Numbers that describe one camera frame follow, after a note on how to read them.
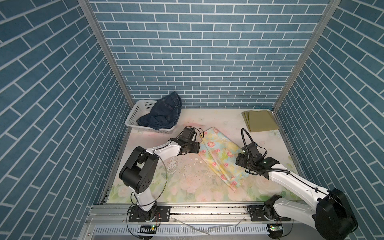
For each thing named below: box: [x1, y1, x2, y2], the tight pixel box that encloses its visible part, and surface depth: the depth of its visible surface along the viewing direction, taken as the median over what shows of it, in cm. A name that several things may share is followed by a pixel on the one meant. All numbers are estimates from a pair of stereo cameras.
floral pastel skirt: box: [199, 126, 249, 191], surface depth 96 cm
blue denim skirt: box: [136, 91, 182, 131], surface depth 111 cm
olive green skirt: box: [241, 109, 280, 133], surface depth 114 cm
